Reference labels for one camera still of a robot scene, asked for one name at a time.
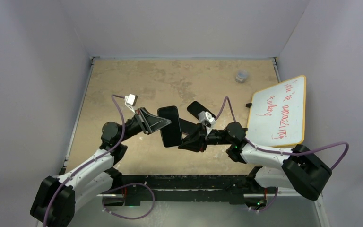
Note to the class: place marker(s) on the black phone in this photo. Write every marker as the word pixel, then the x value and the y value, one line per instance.
pixel 171 134

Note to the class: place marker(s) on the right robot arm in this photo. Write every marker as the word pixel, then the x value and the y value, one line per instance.
pixel 295 168

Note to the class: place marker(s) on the whiteboard with yellow frame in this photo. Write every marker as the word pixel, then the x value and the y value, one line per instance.
pixel 277 114

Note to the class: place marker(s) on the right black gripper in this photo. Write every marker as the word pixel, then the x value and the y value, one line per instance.
pixel 198 142

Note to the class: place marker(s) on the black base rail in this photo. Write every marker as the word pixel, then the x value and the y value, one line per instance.
pixel 234 189

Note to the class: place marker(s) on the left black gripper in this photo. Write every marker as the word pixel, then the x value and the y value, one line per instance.
pixel 160 122

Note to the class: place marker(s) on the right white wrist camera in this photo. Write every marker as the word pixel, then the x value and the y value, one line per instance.
pixel 206 119

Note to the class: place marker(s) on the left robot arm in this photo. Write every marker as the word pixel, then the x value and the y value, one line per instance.
pixel 59 198

